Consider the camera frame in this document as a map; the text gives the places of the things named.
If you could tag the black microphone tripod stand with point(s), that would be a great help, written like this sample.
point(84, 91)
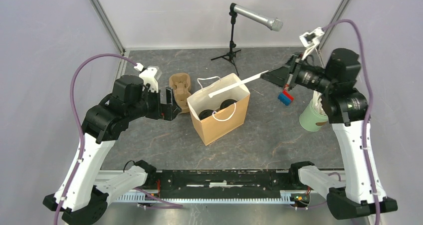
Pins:
point(231, 54)

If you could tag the black lid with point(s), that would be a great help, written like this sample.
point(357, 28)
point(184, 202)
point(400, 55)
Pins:
point(227, 103)
point(205, 114)

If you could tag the cardboard cup carrier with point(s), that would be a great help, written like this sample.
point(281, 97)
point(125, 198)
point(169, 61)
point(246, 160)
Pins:
point(181, 85)

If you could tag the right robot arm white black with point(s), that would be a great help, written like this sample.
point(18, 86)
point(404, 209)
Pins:
point(361, 194)

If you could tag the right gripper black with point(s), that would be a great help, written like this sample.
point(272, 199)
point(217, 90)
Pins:
point(279, 75)

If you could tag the silver microphone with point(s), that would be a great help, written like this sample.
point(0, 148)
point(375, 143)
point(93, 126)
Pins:
point(272, 23)

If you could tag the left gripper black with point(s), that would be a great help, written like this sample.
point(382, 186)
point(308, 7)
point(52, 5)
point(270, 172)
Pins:
point(175, 109)

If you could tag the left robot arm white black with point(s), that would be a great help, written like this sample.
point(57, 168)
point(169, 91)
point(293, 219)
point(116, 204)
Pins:
point(79, 200)

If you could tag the green cup holder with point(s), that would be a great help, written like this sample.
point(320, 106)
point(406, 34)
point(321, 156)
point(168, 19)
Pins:
point(311, 119)

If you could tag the brown paper bag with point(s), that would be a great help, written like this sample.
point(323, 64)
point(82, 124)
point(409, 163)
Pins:
point(222, 121)

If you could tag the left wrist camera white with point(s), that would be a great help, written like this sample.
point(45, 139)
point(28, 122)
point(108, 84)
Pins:
point(150, 75)

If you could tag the blue red block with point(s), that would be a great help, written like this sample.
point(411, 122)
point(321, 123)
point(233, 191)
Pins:
point(285, 98)

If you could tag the white wrapped straws bundle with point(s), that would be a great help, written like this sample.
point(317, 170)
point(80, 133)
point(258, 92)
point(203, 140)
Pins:
point(316, 103)

